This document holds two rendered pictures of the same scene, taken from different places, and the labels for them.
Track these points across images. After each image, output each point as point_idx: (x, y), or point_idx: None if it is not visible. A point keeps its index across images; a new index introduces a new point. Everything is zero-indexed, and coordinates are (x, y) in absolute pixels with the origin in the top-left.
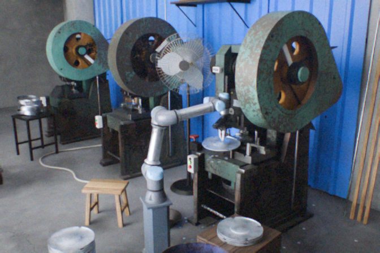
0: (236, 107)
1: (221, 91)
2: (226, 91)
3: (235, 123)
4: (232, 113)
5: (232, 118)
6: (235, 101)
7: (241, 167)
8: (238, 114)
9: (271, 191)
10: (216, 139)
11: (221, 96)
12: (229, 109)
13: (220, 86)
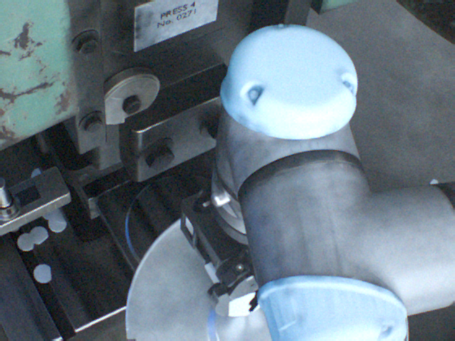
0: (166, 45)
1: (41, 46)
2: (94, 2)
3: (207, 142)
4: (140, 109)
5: (176, 135)
6: (162, 12)
7: None
8: (192, 70)
9: None
10: (179, 334)
11: (343, 123)
12: (110, 99)
13: (1, 11)
